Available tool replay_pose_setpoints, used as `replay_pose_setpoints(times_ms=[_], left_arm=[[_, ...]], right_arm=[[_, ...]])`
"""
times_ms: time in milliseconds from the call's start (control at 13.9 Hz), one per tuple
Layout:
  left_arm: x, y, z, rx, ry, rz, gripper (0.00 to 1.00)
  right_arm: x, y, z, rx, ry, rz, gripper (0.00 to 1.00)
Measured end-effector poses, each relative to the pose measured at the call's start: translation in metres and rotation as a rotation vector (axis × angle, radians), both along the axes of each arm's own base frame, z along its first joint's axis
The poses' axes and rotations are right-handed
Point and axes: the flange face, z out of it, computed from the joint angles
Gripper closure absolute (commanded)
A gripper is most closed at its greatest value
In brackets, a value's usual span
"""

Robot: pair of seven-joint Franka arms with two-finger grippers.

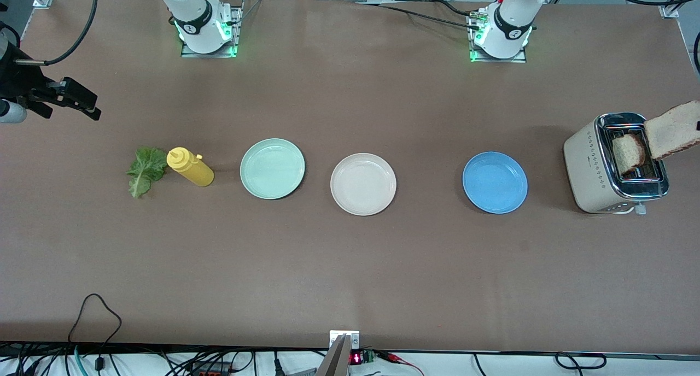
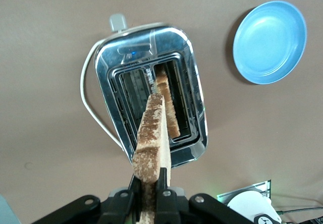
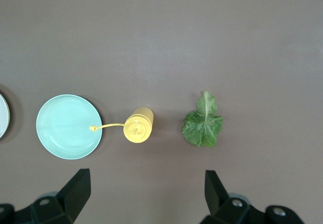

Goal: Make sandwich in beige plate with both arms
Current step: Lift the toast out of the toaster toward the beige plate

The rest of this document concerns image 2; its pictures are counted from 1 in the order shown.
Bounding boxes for blue plate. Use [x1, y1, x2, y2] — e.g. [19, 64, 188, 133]
[232, 0, 308, 85]

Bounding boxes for long thin dark cable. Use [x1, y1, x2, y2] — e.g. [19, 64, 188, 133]
[276, 206, 323, 214]

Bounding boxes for beige chrome toaster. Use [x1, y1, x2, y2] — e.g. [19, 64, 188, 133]
[93, 13, 209, 169]

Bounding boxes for white toaster cord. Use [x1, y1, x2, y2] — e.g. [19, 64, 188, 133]
[80, 37, 126, 152]

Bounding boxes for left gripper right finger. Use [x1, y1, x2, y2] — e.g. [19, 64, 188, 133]
[154, 167, 254, 224]

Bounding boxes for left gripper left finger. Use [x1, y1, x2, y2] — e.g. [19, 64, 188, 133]
[32, 174, 142, 224]

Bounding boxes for toasted bread slice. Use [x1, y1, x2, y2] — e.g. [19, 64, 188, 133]
[131, 93, 172, 224]
[154, 65, 181, 139]

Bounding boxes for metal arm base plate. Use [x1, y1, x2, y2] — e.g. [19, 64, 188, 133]
[216, 180, 272, 204]

